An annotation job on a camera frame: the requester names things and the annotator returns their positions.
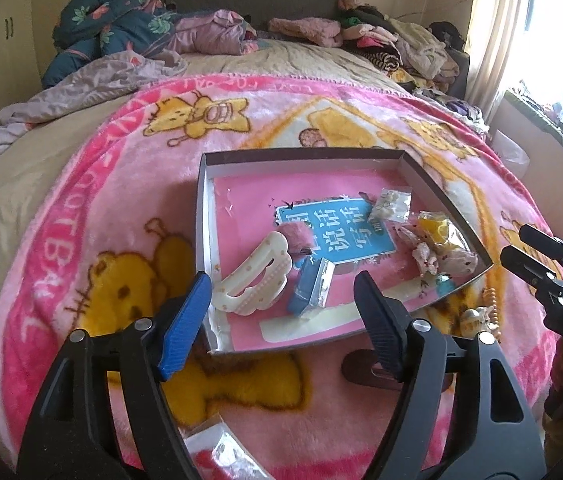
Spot pink printed blanket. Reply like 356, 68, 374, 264
0, 75, 563, 480

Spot dark clothes heap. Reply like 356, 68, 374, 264
414, 87, 490, 134

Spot purple quilt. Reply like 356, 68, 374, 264
0, 9, 261, 179

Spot cluttered windowsill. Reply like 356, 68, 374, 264
505, 87, 563, 182

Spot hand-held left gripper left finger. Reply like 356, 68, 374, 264
16, 271, 212, 480

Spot white hair claw clip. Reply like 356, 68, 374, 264
212, 230, 295, 317

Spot dark floral quilt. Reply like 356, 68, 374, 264
42, 0, 198, 89

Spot pink fuzzy hair accessory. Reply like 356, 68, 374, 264
278, 225, 312, 261

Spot white plastic bag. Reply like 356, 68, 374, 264
491, 130, 532, 177

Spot silver blue packet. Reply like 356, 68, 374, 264
286, 258, 336, 318

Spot pile of mixed clothes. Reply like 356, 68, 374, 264
339, 0, 472, 97

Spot dotted sheer hair bow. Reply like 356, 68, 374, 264
396, 225, 482, 278

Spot red bead earrings packet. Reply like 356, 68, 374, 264
182, 412, 262, 480

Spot cream curtain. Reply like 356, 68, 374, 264
464, 0, 537, 128

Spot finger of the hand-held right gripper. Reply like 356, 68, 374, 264
519, 224, 563, 287
500, 245, 563, 307

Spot shallow cardboard box pink bottom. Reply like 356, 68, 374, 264
196, 149, 493, 357

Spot white bead packet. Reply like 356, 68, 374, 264
367, 186, 412, 223

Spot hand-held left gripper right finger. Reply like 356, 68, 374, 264
354, 270, 548, 480

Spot brown hair clip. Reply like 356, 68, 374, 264
341, 352, 408, 391

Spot bed with beige sheet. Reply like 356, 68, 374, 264
0, 35, 469, 411

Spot yellow accessory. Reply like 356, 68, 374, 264
414, 211, 455, 251

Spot pink folded clothes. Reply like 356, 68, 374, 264
268, 16, 347, 50

